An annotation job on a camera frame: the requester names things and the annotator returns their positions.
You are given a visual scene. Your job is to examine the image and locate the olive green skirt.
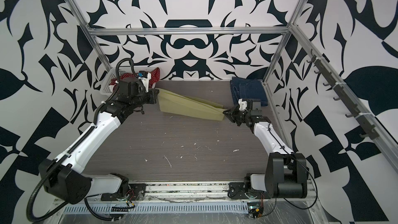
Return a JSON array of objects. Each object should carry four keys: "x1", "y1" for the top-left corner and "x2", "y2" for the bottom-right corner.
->
[{"x1": 158, "y1": 89, "x2": 224, "y2": 121}]

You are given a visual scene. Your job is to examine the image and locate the blue denim skirt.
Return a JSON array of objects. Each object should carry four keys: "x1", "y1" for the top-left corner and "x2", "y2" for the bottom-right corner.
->
[{"x1": 230, "y1": 77, "x2": 268, "y2": 107}]

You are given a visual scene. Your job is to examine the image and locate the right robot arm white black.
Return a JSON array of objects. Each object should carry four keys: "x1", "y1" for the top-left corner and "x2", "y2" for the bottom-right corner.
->
[{"x1": 223, "y1": 99, "x2": 309, "y2": 199}]

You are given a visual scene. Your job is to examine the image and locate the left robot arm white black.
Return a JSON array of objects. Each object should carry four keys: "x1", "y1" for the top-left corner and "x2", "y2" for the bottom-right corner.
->
[{"x1": 39, "y1": 77, "x2": 159, "y2": 204}]

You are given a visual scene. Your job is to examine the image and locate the red polka dot skirt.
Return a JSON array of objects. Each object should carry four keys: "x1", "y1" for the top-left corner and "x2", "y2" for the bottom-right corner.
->
[{"x1": 108, "y1": 67, "x2": 161, "y2": 92}]

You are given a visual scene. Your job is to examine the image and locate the white plastic basket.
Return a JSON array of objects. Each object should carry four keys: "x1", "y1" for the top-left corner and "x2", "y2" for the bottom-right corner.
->
[{"x1": 100, "y1": 65, "x2": 155, "y2": 96}]

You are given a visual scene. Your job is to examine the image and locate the small circuit board right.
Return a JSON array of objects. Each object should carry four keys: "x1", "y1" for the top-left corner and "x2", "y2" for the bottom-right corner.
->
[{"x1": 247, "y1": 202, "x2": 264, "y2": 219}]

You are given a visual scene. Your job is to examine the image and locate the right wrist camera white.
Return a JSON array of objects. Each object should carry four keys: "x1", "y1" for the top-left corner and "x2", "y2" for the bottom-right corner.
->
[{"x1": 238, "y1": 99, "x2": 252, "y2": 111}]

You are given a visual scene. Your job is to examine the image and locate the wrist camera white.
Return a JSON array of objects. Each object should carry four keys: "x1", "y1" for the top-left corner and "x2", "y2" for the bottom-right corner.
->
[
  {"x1": 138, "y1": 71, "x2": 151, "y2": 93},
  {"x1": 238, "y1": 99, "x2": 252, "y2": 111}
]

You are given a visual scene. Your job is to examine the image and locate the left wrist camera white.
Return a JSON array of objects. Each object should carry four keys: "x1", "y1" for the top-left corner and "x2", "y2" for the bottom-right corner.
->
[{"x1": 138, "y1": 71, "x2": 151, "y2": 93}]

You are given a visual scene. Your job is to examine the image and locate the aluminium frame crossbar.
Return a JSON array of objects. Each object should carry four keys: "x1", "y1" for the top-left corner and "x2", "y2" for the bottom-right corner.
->
[{"x1": 88, "y1": 27, "x2": 288, "y2": 36}]

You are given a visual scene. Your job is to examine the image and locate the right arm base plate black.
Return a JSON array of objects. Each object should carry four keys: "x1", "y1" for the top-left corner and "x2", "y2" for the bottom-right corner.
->
[{"x1": 227, "y1": 182, "x2": 272, "y2": 200}]

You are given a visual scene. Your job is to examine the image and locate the aluminium front rail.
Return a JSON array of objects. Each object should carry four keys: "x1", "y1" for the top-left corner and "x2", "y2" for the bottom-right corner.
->
[{"x1": 52, "y1": 179, "x2": 319, "y2": 204}]

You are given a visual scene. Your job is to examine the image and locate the white slotted cable duct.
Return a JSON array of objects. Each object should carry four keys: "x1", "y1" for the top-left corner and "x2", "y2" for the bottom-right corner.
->
[{"x1": 63, "y1": 202, "x2": 248, "y2": 214}]

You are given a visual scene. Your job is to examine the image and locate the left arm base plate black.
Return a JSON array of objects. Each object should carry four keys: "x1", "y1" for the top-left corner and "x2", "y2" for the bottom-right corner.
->
[{"x1": 101, "y1": 183, "x2": 147, "y2": 201}]

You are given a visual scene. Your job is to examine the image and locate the grey wall hook rail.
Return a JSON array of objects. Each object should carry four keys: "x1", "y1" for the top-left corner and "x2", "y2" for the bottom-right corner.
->
[{"x1": 307, "y1": 51, "x2": 380, "y2": 140}]

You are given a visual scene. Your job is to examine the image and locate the black corrugated cable left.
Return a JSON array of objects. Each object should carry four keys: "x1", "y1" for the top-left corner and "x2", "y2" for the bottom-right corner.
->
[{"x1": 26, "y1": 57, "x2": 136, "y2": 223}]

